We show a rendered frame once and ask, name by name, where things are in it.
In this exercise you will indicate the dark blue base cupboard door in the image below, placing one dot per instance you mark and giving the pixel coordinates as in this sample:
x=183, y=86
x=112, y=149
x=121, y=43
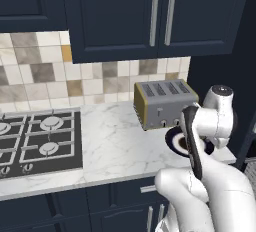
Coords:
x=25, y=214
x=120, y=219

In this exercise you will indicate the hob knob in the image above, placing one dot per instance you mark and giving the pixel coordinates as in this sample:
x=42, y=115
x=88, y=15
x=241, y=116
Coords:
x=27, y=167
x=5, y=169

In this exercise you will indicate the dark blue tall cabinet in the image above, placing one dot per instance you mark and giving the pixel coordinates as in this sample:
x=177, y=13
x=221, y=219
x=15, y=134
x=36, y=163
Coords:
x=213, y=66

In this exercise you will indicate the grey toaster with gold sides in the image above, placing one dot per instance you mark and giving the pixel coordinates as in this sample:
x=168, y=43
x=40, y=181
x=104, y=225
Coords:
x=165, y=107

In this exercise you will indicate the dark blue wall cupboard door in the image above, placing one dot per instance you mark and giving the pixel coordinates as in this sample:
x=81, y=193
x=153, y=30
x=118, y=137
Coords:
x=206, y=12
x=26, y=2
x=110, y=12

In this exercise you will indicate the dark blue drawer front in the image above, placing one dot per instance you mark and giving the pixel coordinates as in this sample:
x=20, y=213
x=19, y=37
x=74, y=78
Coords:
x=71, y=202
x=128, y=191

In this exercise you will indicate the dark blue plate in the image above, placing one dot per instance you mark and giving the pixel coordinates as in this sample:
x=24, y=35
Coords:
x=173, y=141

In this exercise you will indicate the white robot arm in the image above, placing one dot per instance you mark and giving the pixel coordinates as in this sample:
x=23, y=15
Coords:
x=220, y=189

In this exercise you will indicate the black gas hob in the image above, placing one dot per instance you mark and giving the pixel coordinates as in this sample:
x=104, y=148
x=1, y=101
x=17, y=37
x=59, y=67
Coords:
x=43, y=142

